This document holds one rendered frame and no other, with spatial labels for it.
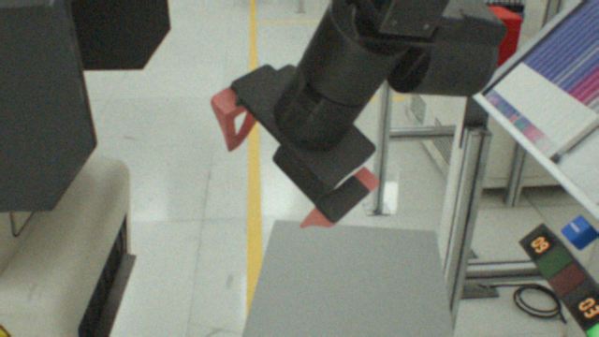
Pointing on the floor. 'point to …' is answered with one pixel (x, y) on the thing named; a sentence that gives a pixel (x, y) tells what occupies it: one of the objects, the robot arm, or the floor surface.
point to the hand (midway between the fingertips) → (271, 181)
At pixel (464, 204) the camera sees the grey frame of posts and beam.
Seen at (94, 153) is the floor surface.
